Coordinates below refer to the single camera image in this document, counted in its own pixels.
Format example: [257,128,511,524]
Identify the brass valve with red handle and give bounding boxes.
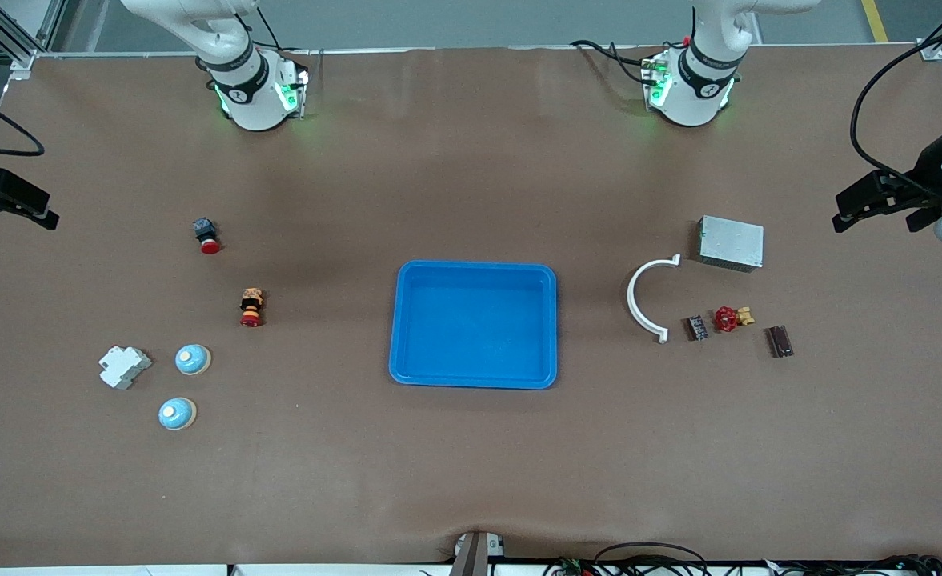
[714,306,756,334]

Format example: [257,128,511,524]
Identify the silver metal power supply box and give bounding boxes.
[698,214,764,274]

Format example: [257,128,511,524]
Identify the black cable bundle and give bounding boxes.
[543,542,942,576]

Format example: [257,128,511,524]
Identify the blue dome call bell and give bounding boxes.
[175,344,212,376]
[158,397,197,432]

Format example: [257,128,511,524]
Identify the blue plastic tray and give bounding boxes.
[389,260,558,390]

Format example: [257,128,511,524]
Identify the black arm base cable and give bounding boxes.
[571,38,655,86]

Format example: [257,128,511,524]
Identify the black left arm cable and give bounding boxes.
[849,0,942,193]

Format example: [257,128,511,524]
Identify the white curved pipe clamp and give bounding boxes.
[627,254,682,344]

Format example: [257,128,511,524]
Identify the brown table cover mat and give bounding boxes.
[0,44,942,567]

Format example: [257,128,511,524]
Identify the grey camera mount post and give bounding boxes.
[448,530,505,576]

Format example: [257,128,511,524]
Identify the white circuit breaker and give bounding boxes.
[99,346,152,390]

